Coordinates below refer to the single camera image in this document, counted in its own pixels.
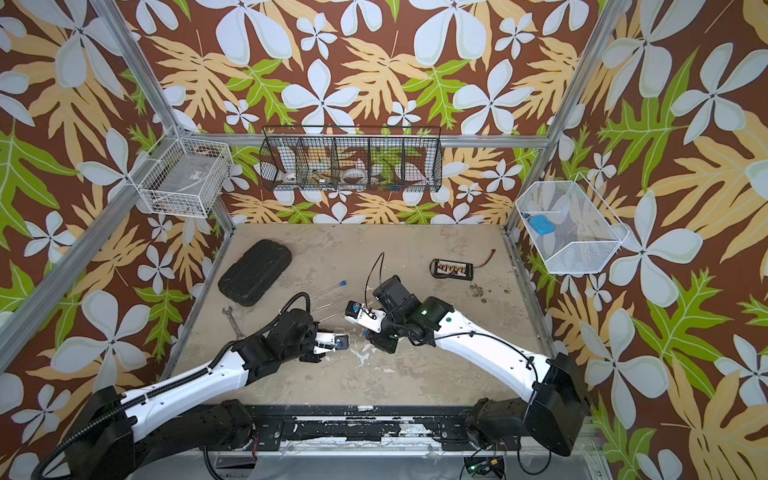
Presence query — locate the clear test tube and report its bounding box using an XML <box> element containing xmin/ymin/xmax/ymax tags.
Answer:
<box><xmin>310</xmin><ymin>282</ymin><xmax>342</xmax><ymax>300</ymax></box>
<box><xmin>312</xmin><ymin>298</ymin><xmax>348</xmax><ymax>312</ymax></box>

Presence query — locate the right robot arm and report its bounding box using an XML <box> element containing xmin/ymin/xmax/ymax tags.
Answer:
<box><xmin>345</xmin><ymin>276</ymin><xmax>589</xmax><ymax>457</ymax></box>

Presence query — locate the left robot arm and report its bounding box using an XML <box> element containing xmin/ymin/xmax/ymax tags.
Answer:
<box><xmin>31</xmin><ymin>309</ymin><xmax>335</xmax><ymax>479</ymax></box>

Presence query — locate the metal wrench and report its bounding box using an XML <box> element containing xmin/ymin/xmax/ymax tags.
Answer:
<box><xmin>222</xmin><ymin>306</ymin><xmax>245</xmax><ymax>340</ymax></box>

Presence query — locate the black tool case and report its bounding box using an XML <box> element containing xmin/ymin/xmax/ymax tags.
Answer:
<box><xmin>218</xmin><ymin>239</ymin><xmax>292</xmax><ymax>307</ymax></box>

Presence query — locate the blue item in basket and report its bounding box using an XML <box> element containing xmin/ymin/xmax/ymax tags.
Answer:
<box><xmin>528</xmin><ymin>215</ymin><xmax>556</xmax><ymax>235</ymax></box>

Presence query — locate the white mesh basket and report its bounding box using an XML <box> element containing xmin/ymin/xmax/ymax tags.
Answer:
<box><xmin>515</xmin><ymin>175</ymin><xmax>630</xmax><ymax>276</ymax></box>

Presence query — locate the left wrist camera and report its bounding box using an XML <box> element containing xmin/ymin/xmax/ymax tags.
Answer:
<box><xmin>313</xmin><ymin>332</ymin><xmax>349</xmax><ymax>355</ymax></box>

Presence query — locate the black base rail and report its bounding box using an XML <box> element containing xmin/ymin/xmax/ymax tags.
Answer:
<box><xmin>203</xmin><ymin>403</ymin><xmax>529</xmax><ymax>452</ymax></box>

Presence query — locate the black wire basket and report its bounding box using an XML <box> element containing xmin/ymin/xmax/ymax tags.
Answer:
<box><xmin>257</xmin><ymin>126</ymin><xmax>444</xmax><ymax>192</ymax></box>

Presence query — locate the white wire basket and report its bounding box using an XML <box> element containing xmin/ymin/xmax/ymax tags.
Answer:
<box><xmin>134</xmin><ymin>136</ymin><xmax>233</xmax><ymax>218</ymax></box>

